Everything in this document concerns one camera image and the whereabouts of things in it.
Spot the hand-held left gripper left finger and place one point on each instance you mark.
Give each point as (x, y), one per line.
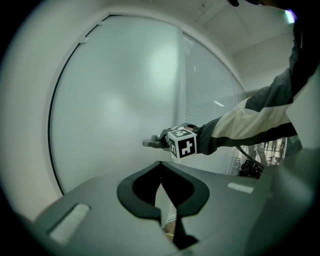
(105, 220)

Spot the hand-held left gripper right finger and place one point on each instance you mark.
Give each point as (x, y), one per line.
(225, 212)

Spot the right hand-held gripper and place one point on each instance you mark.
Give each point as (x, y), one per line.
(183, 145)

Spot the frosted glass wall panel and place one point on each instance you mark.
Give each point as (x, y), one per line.
(112, 95)

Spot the person's right forearm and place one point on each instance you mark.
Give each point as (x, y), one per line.
(245, 125)

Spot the silver glass panel clamp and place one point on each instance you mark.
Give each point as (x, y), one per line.
(84, 39)
(100, 23)

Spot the stack of black chair bases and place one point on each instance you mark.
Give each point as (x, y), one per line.
(250, 170)

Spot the glass partition with blinds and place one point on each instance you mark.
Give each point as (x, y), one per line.
(207, 95)

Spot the person's dark and white jacket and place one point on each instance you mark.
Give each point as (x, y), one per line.
(298, 55)

